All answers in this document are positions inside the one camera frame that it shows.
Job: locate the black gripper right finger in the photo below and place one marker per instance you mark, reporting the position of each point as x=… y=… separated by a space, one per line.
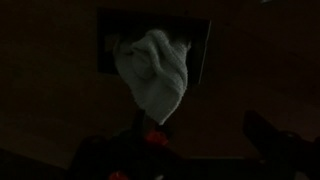
x=266 y=135

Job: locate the white terry towel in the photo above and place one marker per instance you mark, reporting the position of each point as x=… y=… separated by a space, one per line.
x=153 y=73

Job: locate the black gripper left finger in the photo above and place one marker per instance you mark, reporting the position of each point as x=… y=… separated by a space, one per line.
x=151 y=131

